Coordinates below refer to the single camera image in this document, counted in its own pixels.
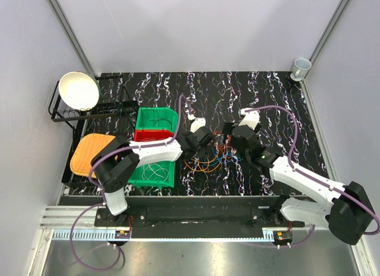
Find yellow cable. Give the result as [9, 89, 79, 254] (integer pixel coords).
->
[183, 153, 223, 173]

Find brown cable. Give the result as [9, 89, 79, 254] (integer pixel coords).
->
[139, 108, 173, 130]

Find white cable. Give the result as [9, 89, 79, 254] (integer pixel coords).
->
[141, 163, 169, 182]

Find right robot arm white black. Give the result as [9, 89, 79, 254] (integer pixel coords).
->
[222, 122, 375, 245]

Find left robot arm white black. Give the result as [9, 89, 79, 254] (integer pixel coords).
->
[88, 126, 214, 226]

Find near green plastic bin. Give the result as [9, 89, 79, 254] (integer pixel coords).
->
[128, 161, 175, 188]

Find green plastic bin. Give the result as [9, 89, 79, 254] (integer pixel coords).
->
[128, 161, 175, 188]
[135, 107, 179, 133]

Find far green plastic bin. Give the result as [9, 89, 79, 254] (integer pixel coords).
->
[135, 107, 179, 133]

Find red plastic bin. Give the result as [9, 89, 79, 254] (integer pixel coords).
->
[134, 129, 174, 142]

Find white mug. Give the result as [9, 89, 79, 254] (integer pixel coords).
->
[290, 58, 312, 81]

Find orange woven basket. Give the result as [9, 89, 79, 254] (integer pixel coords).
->
[69, 133, 115, 177]

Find white bowl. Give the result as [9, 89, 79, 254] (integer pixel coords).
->
[58, 72, 100, 111]

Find pink cable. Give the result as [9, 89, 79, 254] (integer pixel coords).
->
[224, 138, 237, 158]

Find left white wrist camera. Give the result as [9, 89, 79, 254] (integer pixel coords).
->
[188, 115, 206, 133]

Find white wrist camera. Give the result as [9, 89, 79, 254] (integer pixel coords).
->
[239, 108, 260, 130]
[188, 115, 206, 133]

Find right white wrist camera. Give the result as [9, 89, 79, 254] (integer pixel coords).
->
[239, 108, 260, 130]

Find black wire dish rack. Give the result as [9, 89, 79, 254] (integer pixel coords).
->
[48, 73, 139, 189]

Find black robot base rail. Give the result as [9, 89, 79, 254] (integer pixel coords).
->
[94, 196, 305, 241]

